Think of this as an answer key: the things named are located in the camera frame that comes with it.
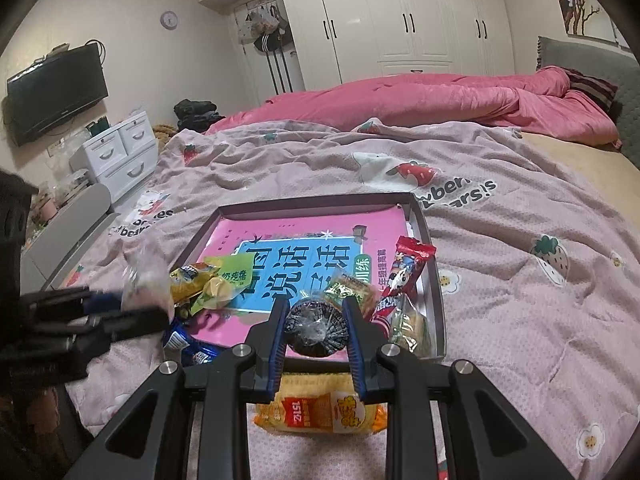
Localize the round dark snack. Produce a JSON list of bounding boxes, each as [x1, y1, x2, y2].
[[282, 297, 353, 359]]

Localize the strawberry printed blanket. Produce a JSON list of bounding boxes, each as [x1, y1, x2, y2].
[[65, 120, 640, 480]]

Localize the hanging patterned bag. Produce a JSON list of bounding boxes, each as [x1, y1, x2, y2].
[[237, 5, 281, 44]]

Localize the yellow blue snack packet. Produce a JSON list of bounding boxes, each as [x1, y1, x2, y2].
[[167, 264, 221, 307]]

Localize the yellow green snack packet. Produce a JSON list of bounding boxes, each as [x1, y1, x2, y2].
[[192, 253, 257, 312]]

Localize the beige bed sheet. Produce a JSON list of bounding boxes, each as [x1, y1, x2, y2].
[[515, 130, 640, 197]]

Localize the dark striped pillow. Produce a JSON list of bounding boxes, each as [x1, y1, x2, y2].
[[565, 67, 619, 114]]

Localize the white drawer chest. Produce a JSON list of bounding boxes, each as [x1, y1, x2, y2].
[[70, 111, 160, 204]]

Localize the pink blue book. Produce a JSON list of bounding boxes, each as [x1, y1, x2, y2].
[[192, 206, 417, 356]]

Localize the dark clothes pile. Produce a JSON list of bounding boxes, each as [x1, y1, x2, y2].
[[173, 99, 226, 134]]

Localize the clear snack packet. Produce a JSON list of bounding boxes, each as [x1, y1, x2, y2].
[[120, 245, 176, 322]]

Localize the clear biscuit packet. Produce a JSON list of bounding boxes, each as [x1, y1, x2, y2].
[[387, 295, 434, 359]]

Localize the long red snack packet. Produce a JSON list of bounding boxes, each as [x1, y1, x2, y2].
[[371, 236, 437, 342]]

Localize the grey padded headboard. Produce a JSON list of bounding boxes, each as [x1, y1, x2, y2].
[[536, 36, 640, 171]]

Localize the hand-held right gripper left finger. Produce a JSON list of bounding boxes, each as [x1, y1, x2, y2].
[[62, 294, 292, 480]]

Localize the brown teddy bear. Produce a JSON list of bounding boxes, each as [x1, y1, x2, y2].
[[152, 122, 176, 154]]

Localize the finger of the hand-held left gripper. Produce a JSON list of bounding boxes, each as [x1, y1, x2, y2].
[[21, 286, 124, 319], [29, 306, 171, 357]]

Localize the orange yellow snack packet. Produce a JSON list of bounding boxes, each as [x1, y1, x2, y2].
[[254, 374, 389, 435]]

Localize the pink duvet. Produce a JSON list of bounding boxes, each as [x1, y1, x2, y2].
[[202, 66, 621, 149]]

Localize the grey shallow tray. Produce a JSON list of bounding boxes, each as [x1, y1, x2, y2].
[[165, 191, 448, 364]]

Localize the black wall television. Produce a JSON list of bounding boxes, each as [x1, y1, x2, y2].
[[6, 42, 110, 147]]

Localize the green cracker packet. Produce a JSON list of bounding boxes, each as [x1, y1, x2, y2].
[[325, 267, 382, 322]]

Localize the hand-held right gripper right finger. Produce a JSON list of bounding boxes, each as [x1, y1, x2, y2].
[[341, 294, 576, 480]]

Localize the black hanging straps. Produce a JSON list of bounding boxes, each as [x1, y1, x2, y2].
[[264, 50, 294, 94]]

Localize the white wardrobe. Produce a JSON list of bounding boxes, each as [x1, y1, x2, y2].
[[194, 0, 516, 94]]

